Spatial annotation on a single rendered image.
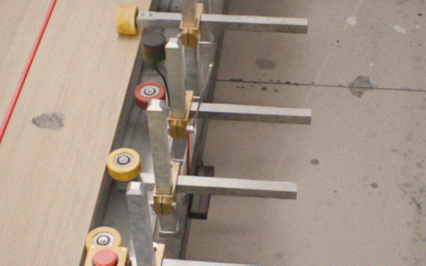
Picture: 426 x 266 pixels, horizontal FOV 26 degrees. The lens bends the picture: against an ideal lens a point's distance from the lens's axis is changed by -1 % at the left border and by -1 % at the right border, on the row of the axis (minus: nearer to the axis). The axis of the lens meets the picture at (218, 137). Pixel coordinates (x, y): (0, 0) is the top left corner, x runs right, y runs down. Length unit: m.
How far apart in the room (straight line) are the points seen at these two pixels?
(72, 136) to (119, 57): 0.32
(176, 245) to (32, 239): 0.39
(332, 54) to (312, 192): 0.79
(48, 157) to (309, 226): 1.26
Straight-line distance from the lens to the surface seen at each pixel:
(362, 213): 3.36
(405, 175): 3.50
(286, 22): 2.56
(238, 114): 2.44
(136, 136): 2.74
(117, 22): 2.60
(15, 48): 2.66
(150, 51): 2.26
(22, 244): 2.14
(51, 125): 2.39
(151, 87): 2.46
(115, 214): 2.54
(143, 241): 1.99
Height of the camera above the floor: 2.51
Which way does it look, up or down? 44 degrees down
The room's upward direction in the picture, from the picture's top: 3 degrees counter-clockwise
